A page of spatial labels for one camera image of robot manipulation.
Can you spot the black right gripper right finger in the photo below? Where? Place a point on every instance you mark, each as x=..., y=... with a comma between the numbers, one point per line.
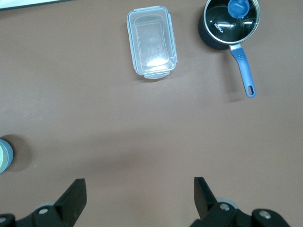
x=213, y=212

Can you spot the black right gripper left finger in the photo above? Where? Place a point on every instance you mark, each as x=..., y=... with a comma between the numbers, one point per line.
x=64, y=208

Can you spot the blue bowl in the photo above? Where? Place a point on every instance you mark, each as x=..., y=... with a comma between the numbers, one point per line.
x=10, y=156

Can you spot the brown table cover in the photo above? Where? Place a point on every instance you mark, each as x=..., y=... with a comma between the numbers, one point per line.
x=94, y=106

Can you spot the clear plastic food container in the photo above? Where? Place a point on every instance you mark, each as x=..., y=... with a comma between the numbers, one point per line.
x=151, y=40

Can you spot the glass lid blue knob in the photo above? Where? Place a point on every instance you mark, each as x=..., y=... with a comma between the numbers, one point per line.
x=227, y=28

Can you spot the white table edge strip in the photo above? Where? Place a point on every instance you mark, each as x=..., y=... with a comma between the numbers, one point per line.
x=23, y=2

